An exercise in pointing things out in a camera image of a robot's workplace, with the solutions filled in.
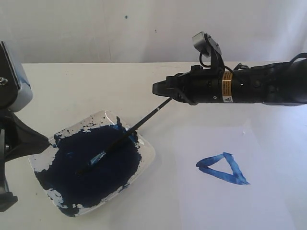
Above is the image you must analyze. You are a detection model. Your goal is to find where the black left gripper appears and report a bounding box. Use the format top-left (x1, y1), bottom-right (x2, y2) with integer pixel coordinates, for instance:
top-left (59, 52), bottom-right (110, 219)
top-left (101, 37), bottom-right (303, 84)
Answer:
top-left (0, 109), bottom-right (49, 212)

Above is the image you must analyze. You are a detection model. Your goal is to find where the black paintbrush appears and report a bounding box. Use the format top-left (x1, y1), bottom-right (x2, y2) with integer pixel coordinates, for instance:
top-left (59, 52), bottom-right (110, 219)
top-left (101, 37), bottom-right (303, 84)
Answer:
top-left (76, 98), bottom-right (172, 175)

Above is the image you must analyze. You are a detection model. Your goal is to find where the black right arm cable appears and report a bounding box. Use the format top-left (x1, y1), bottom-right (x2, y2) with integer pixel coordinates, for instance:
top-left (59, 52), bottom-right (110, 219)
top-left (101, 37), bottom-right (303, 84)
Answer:
top-left (199, 51), bottom-right (235, 72)

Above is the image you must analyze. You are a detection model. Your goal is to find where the white square paint dish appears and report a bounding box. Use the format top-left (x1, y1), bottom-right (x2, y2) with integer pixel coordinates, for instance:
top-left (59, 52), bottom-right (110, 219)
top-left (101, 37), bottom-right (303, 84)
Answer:
top-left (29, 111), bottom-right (155, 217)

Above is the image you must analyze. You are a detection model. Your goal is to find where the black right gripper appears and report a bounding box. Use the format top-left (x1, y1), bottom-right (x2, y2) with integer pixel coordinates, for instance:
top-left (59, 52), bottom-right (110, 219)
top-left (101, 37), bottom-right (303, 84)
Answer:
top-left (152, 65), bottom-right (242, 105)

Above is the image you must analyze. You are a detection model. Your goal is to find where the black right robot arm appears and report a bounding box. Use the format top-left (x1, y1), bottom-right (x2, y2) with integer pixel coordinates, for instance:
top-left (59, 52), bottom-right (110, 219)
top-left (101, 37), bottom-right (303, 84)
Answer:
top-left (152, 53), bottom-right (307, 106)

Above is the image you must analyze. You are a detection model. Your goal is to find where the white paper sheet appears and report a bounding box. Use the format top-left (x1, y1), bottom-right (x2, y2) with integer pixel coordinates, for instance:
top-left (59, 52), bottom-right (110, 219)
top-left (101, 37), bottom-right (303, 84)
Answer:
top-left (173, 126), bottom-right (307, 230)

